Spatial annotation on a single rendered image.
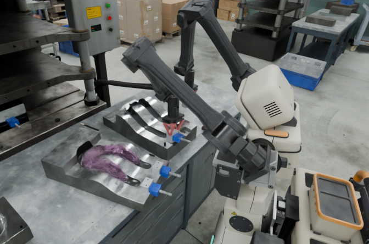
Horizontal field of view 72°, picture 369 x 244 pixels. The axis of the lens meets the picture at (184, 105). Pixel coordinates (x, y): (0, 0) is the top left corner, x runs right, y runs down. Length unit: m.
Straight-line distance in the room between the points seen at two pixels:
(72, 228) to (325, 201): 0.98
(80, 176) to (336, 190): 1.08
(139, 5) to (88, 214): 4.17
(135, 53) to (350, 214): 0.97
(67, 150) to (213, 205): 1.29
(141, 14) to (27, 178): 3.96
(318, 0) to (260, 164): 6.78
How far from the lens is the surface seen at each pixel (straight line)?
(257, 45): 5.10
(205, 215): 2.11
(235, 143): 0.76
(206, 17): 1.01
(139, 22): 4.98
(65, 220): 1.18
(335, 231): 1.19
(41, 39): 1.60
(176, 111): 1.21
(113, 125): 1.51
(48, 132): 1.68
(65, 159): 1.25
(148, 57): 0.73
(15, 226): 1.14
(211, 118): 0.75
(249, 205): 1.13
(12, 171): 1.46
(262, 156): 0.78
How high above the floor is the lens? 1.72
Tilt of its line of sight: 32 degrees down
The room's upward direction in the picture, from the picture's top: 3 degrees clockwise
